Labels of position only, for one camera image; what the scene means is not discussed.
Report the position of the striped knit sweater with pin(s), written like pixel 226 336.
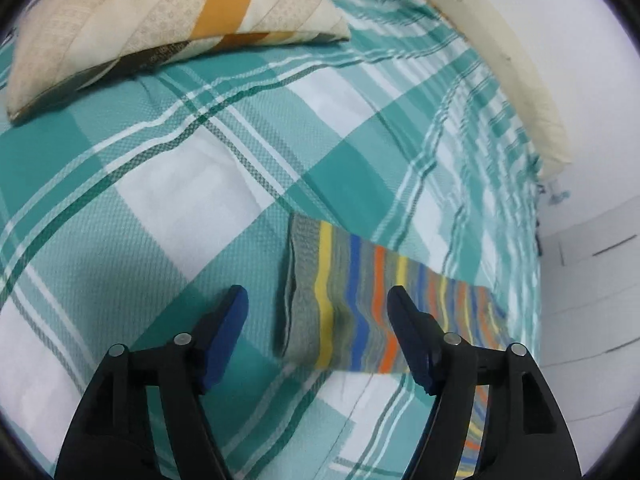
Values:
pixel 350 310

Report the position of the cream padded headboard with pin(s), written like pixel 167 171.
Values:
pixel 505 50

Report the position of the green plaid bed sheet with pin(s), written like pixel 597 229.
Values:
pixel 210 210

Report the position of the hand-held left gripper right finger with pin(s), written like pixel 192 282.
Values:
pixel 411 340

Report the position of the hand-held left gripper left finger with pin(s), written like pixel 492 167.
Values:
pixel 225 340

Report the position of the beige patterned pillow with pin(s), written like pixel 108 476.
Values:
pixel 165 25

